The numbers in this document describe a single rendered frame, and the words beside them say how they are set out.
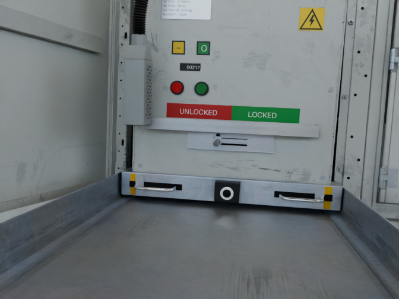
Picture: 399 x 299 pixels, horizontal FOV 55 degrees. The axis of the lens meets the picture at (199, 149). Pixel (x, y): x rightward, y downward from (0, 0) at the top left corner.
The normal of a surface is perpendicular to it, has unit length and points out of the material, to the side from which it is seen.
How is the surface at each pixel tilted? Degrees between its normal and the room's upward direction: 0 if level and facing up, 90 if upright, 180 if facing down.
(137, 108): 94
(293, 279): 0
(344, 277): 0
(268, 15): 94
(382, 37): 90
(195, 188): 94
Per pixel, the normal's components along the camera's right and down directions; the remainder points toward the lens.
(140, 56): -0.10, -0.36
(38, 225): 0.99, 0.06
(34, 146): 0.92, 0.07
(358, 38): -0.13, 0.08
